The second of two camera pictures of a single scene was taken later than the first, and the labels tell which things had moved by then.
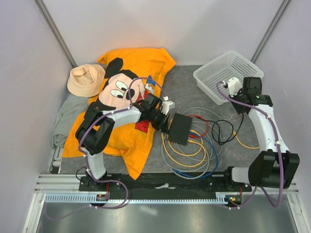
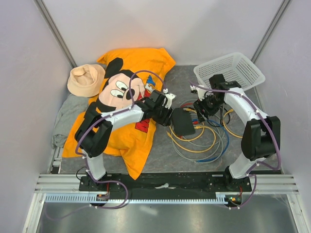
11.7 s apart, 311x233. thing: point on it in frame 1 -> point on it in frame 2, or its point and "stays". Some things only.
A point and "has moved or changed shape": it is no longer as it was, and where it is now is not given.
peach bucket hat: (85, 80) stays
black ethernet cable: (218, 129) -> (220, 119)
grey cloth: (73, 106) stays
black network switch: (180, 129) has moved or changed shape
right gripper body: (239, 95) -> (210, 104)
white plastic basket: (229, 66) stays
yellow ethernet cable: (234, 134) has moved or changed shape
